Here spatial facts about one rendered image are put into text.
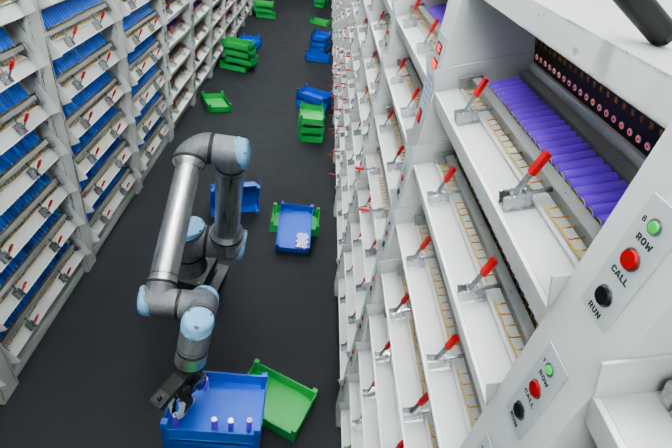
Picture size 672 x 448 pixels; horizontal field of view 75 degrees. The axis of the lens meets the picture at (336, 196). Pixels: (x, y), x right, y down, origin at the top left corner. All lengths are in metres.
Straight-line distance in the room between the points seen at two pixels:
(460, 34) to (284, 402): 1.59
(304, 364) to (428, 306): 1.23
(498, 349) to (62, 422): 1.74
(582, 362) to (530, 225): 0.20
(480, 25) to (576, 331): 0.66
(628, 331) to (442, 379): 0.50
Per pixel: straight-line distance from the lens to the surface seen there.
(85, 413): 2.10
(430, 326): 0.94
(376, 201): 1.57
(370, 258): 1.61
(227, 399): 1.67
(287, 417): 2.00
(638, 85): 0.46
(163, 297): 1.44
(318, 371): 2.12
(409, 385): 1.08
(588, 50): 0.53
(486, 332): 0.72
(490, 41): 1.00
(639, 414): 0.48
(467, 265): 0.81
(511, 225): 0.62
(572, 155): 0.73
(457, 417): 0.85
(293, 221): 2.70
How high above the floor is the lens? 1.77
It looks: 35 degrees down
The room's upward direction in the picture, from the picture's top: 11 degrees clockwise
